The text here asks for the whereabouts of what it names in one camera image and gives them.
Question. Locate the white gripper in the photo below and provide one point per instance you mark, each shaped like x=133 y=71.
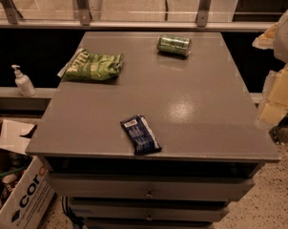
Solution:
x=287 y=37

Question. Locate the green soda can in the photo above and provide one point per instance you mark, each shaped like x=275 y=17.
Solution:
x=174 y=44

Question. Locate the blue rxbar blueberry wrapper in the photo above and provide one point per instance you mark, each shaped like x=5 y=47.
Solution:
x=141 y=135

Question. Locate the grey drawer cabinet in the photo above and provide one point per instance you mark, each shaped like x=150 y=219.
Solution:
x=169 y=144

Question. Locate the green chip bag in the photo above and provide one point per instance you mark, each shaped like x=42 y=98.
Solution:
x=89 y=66

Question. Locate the white pump dispenser bottle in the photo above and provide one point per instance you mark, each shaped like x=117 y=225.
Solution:
x=23 y=82

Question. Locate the white cardboard box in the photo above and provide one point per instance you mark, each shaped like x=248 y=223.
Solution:
x=24 y=192

